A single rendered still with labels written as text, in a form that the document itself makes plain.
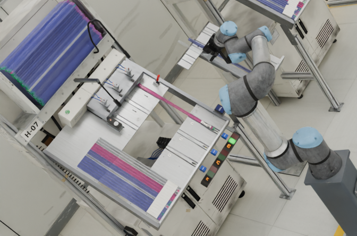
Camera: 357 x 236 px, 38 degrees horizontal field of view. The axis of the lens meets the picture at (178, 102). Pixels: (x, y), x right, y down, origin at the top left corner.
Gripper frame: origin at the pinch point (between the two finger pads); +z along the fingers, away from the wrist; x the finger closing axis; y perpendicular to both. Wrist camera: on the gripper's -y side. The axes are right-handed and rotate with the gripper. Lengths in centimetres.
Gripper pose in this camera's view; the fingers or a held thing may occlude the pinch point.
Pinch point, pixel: (212, 59)
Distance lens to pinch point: 278.0
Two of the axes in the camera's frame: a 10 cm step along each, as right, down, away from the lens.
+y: -8.1, -5.9, 0.1
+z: -2.3, 3.3, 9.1
